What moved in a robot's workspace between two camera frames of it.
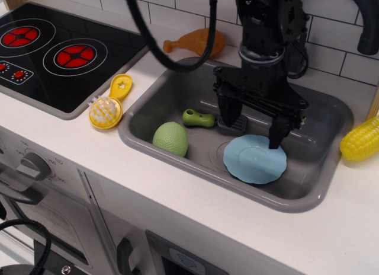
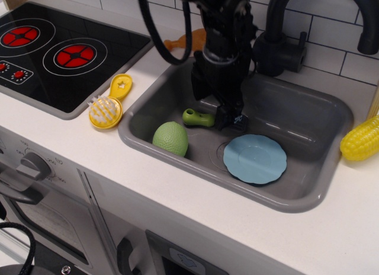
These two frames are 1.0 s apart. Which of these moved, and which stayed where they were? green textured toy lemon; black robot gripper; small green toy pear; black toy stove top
Moved: black robot gripper
Stayed: small green toy pear; black toy stove top; green textured toy lemon
